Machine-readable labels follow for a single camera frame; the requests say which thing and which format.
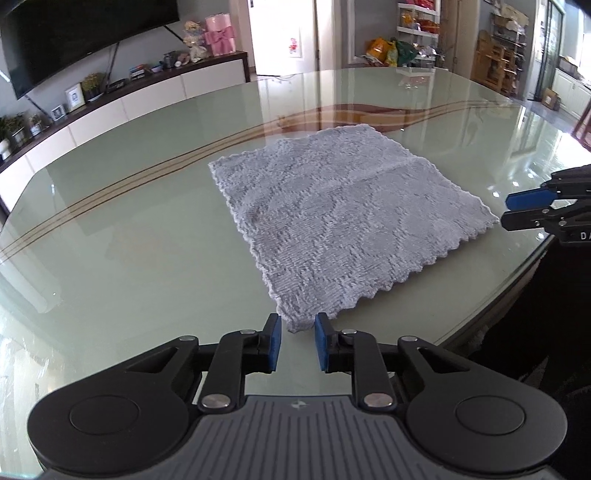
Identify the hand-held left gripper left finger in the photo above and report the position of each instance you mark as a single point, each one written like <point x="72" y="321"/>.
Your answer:
<point x="274" y="344"/>

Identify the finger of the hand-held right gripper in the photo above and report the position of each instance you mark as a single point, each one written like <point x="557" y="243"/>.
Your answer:
<point x="526" y="199"/>
<point x="521" y="219"/>

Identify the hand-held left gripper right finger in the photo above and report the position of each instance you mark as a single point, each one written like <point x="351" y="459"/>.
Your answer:
<point x="322" y="344"/>

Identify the pink and grey plush towel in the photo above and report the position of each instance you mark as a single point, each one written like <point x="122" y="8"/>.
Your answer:
<point x="346" y="207"/>

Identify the cardboard box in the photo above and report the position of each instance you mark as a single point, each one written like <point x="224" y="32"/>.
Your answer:
<point x="551" y="98"/>

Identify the white kitchen cabinet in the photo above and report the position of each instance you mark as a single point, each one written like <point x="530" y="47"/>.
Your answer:
<point x="572" y="90"/>

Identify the wooden high chair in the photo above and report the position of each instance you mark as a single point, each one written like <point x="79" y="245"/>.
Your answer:
<point x="491" y="64"/>

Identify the metal storage rack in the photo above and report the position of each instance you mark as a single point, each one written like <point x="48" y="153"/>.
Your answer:
<point x="512" y="27"/>

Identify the green plastic bag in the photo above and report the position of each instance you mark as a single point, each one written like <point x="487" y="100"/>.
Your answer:
<point x="405" y="53"/>

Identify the white snack shelf rack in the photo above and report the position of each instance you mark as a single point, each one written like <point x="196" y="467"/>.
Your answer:
<point x="418" y="23"/>

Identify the yellow plastic bag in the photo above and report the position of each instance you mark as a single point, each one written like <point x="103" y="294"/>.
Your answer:
<point x="381" y="50"/>

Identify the white and brown tv cabinet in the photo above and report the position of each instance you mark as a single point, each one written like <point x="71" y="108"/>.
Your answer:
<point x="138" y="101"/>

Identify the pink cartoon door sticker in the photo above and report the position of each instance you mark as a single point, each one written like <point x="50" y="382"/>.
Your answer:
<point x="294" y="46"/>

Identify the white door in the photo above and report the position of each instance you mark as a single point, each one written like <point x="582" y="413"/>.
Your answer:
<point x="281" y="32"/>

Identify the stack of books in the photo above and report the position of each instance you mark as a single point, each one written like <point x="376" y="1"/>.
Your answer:
<point x="139" y="73"/>

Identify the flat black box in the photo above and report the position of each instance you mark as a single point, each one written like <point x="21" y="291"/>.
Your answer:
<point x="117" y="85"/>

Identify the dark jar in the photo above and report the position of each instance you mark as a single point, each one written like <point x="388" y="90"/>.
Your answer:
<point x="168" y="60"/>

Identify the pink gift box with bow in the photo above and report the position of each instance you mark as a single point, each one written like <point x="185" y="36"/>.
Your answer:
<point x="219" y="37"/>

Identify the wrapped flower bouquet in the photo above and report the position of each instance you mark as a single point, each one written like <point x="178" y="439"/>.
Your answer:
<point x="195" y="41"/>

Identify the green plant in black pot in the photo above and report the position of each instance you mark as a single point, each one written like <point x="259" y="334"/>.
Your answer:
<point x="93" y="85"/>

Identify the small potted plant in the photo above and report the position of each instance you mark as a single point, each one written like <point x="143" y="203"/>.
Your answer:
<point x="35" y="125"/>

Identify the green plant in grey pot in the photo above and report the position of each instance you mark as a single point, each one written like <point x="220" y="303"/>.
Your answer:
<point x="17" y="131"/>

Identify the black flat television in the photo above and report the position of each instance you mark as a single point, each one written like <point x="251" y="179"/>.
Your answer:
<point x="78" y="37"/>

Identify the small photo frame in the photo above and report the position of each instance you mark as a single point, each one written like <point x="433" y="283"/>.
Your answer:
<point x="57" y="113"/>

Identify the white photo frame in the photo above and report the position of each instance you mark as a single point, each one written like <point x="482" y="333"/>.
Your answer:
<point x="75" y="97"/>

